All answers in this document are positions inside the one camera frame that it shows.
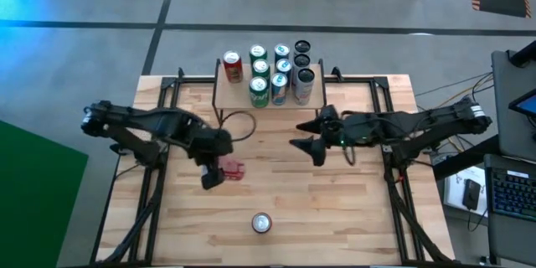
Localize green Sprite can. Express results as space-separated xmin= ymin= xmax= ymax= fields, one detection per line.
xmin=249 ymin=44 xmax=268 ymax=62
xmin=248 ymin=75 xmax=271 ymax=109
xmin=251 ymin=59 xmax=271 ymax=79

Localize black pole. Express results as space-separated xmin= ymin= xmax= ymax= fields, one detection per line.
xmin=508 ymin=39 xmax=536 ymax=68

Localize red Darth Vader cola can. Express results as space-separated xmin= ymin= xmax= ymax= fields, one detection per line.
xmin=250 ymin=211 xmax=273 ymax=235

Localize black keyboard blue backlight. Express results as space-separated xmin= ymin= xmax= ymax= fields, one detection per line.
xmin=485 ymin=166 xmax=536 ymax=223

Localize wooden shelf black legs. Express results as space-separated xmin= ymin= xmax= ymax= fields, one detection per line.
xmin=211 ymin=57 xmax=328 ymax=126

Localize black aluminium table frame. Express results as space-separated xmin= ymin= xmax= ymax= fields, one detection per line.
xmin=90 ymin=66 xmax=457 ymax=267

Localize black phone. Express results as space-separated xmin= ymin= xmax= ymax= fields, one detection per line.
xmin=462 ymin=178 xmax=482 ymax=211

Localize grey desk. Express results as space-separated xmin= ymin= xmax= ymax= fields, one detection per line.
xmin=485 ymin=49 xmax=536 ymax=267

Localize black screen blue display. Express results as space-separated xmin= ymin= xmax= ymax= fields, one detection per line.
xmin=508 ymin=91 xmax=536 ymax=118

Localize white paper sheet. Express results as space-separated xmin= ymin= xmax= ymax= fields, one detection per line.
xmin=442 ymin=165 xmax=489 ymax=219

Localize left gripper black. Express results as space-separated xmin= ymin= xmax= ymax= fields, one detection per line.
xmin=190 ymin=127 xmax=235 ymax=191

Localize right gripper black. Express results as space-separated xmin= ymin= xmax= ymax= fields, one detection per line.
xmin=288 ymin=104 xmax=372 ymax=168

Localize green floor mat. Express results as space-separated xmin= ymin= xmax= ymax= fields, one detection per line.
xmin=0 ymin=119 xmax=90 ymax=268

